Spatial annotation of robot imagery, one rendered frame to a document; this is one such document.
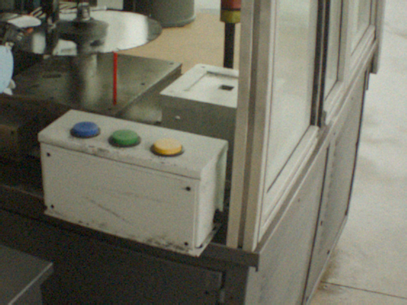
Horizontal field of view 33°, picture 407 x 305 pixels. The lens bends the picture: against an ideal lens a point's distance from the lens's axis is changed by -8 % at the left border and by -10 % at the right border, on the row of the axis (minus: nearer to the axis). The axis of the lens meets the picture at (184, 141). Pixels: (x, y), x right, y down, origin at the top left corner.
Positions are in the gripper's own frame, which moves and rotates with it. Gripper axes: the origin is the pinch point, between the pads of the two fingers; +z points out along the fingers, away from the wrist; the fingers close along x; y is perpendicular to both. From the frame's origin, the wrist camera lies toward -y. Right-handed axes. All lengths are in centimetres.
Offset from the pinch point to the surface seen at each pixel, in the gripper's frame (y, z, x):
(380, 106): -4, 265, 66
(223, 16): 24.1, 25.8, 22.8
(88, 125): 27.7, -7.9, -9.0
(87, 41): 7.1, 8.9, 7.5
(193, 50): -6, 68, 24
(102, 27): 5.3, 13.8, 11.9
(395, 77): -13, 310, 97
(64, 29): -1.0, 9.7, 9.2
